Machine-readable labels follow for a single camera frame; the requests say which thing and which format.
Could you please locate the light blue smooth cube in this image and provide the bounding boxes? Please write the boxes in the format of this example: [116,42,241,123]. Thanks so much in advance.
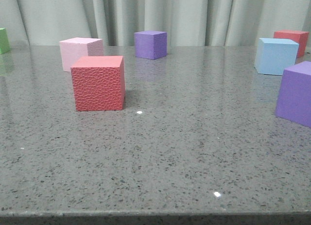
[255,38,299,75]

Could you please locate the red textured foam cube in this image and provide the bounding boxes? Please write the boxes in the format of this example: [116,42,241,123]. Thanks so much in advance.
[71,55,125,111]

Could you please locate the purple foam cube rear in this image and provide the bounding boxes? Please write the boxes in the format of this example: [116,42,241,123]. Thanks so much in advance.
[134,31,167,60]

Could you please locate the purple foam cube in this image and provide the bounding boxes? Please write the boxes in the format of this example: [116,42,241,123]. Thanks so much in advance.
[134,31,167,60]
[275,61,311,127]

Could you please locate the pink foam cube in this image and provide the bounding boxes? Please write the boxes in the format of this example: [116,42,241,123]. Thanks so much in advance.
[59,37,104,72]

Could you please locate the purple foam cube front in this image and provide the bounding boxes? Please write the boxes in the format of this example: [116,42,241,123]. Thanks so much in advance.
[275,61,311,127]

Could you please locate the grey pleated curtain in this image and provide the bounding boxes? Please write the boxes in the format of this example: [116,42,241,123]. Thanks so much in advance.
[0,0,311,46]

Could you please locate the red foam cube rear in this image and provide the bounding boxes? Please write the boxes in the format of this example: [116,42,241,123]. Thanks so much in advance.
[273,30,309,58]

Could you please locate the green foam cube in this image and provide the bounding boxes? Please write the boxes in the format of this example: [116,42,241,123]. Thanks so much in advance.
[0,28,10,54]

